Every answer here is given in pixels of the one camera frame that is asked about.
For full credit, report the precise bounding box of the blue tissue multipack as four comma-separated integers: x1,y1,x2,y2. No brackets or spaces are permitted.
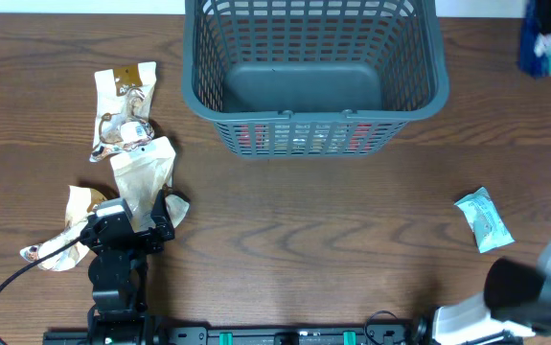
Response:
517,0,551,79

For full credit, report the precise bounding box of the orange yellow cracker package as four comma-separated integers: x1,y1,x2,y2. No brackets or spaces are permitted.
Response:
226,124,379,155

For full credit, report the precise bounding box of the teal small snack packet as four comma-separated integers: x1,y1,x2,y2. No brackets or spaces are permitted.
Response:
454,187,515,253

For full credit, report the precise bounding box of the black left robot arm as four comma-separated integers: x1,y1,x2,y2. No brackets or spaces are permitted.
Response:
80,191,174,345

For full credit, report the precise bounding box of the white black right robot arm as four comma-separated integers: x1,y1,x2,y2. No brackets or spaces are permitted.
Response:
404,0,551,344

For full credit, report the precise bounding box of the beige snack pouch bottom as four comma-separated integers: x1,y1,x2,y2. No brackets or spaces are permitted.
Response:
19,186,190,271

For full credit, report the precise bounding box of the beige snack pouch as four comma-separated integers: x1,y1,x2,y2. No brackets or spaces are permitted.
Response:
19,186,190,271
89,61,157,162
109,137,176,232

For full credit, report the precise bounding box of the beige snack pouch middle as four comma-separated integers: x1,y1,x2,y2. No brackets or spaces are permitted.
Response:
109,137,176,232

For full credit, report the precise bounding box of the beige snack pouch top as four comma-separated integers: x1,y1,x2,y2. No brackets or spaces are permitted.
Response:
89,61,157,162

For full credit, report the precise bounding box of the grey plastic basket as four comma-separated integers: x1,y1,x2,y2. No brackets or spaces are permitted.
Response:
182,0,449,159

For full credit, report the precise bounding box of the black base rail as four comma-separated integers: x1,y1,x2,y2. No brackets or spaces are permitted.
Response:
42,323,525,345

